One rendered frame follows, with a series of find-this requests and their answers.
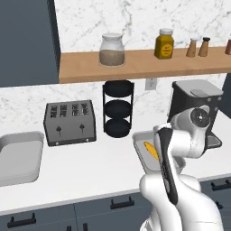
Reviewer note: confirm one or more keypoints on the grey four-slot toaster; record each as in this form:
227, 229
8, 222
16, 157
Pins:
70, 127

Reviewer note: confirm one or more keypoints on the white wall outlet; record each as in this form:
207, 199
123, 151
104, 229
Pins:
150, 84

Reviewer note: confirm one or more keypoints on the yellow jar with white lid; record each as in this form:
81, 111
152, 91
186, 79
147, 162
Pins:
164, 45

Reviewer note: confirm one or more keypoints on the dark blue tall cabinet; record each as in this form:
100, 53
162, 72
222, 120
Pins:
227, 96

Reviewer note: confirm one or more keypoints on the tan shaker with black cap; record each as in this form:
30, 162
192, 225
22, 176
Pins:
204, 49

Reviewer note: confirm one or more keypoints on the grey tupperware container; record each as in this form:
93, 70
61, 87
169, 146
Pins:
141, 156
18, 159

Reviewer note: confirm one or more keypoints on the tan shaker with white cap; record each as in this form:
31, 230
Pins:
191, 50

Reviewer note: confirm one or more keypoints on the wooden wall shelf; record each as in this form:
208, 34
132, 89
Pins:
141, 67

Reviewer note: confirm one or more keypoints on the black and grey coffee machine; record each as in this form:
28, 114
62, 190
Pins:
188, 96

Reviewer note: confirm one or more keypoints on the black three-tier stand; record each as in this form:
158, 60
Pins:
117, 127

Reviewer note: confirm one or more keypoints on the reddish brown bottle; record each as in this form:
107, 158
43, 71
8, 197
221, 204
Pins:
228, 47

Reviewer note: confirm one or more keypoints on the dark blue wall cabinet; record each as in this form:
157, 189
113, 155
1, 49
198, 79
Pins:
27, 42

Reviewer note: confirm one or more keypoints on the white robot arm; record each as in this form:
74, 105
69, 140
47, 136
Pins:
183, 204

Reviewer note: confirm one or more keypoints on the dark blue drawer front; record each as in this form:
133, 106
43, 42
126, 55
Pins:
99, 215
221, 195
51, 216

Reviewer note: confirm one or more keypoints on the glass jar with white lid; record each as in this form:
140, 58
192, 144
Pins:
112, 51

